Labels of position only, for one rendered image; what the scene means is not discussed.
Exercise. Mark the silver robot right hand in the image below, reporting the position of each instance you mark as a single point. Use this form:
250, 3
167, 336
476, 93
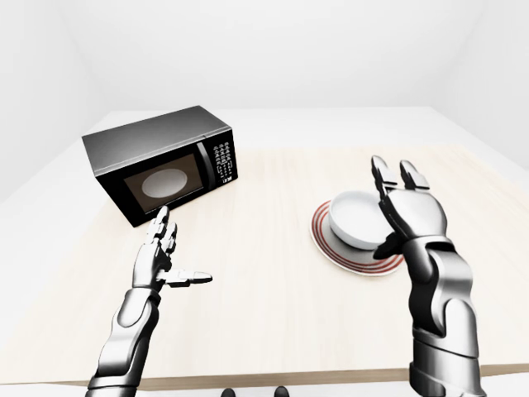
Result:
413, 211

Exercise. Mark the silver robot left hand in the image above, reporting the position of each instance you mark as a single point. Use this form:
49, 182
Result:
149, 256

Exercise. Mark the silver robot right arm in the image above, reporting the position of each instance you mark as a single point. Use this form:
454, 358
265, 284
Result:
444, 314

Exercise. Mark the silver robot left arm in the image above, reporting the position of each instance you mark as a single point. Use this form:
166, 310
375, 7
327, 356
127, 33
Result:
124, 335

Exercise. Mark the white bowl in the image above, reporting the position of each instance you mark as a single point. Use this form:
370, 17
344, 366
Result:
355, 217

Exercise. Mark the white microwave turntable plate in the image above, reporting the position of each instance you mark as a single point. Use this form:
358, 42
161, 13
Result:
164, 183

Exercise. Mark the white plate with red rings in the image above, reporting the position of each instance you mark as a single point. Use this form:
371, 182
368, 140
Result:
330, 248

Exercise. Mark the black microwave oven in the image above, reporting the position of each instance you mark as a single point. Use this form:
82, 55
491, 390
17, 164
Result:
165, 165

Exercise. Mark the small dark rounded shape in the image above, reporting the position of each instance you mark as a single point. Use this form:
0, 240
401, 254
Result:
281, 391
228, 392

